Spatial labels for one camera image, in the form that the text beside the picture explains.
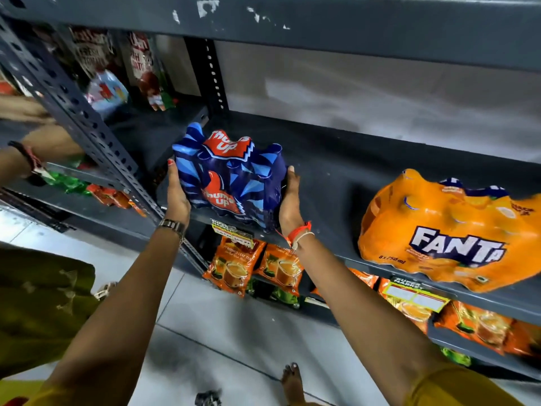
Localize person's left hand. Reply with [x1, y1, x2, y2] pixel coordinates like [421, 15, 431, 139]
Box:
[165, 158, 192, 228]

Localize person's right hand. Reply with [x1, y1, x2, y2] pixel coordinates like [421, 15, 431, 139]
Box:
[278, 164, 307, 238]

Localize blue Thums Up bottle pack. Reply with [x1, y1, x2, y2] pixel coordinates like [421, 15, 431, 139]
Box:
[172, 122, 288, 233]

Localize orange Fanta bottle pack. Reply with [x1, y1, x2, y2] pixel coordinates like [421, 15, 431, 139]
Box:
[358, 167, 541, 294]

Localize grey metal shelf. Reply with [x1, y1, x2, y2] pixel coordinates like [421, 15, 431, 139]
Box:
[0, 0, 541, 381]

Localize person's left forearm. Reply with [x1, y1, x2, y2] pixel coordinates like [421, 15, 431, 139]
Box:
[42, 227, 187, 406]

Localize another person's forearm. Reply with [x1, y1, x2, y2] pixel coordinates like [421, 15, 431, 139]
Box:
[0, 124, 85, 187]

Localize person's right forearm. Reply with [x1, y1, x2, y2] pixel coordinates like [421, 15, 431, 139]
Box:
[294, 234, 455, 406]

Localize person's bare foot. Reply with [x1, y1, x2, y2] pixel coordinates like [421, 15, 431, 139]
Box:
[280, 362, 322, 406]

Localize silver wristwatch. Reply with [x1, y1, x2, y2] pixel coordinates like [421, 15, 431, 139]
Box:
[157, 218, 187, 244]

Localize row of orange tea packets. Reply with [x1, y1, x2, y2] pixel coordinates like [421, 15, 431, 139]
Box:
[202, 236, 541, 358]

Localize green sachet strip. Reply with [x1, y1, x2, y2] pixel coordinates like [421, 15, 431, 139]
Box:
[42, 171, 92, 196]

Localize white and red packet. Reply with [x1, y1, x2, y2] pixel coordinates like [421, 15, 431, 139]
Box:
[69, 27, 130, 119]
[126, 31, 176, 112]

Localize dark sandal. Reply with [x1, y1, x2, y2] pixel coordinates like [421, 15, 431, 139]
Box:
[194, 389, 223, 406]

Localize red thread bracelet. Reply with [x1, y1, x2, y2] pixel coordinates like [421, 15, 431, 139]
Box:
[277, 220, 313, 246]

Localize white thread bracelet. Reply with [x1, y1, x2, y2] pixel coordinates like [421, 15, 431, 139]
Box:
[291, 231, 316, 251]

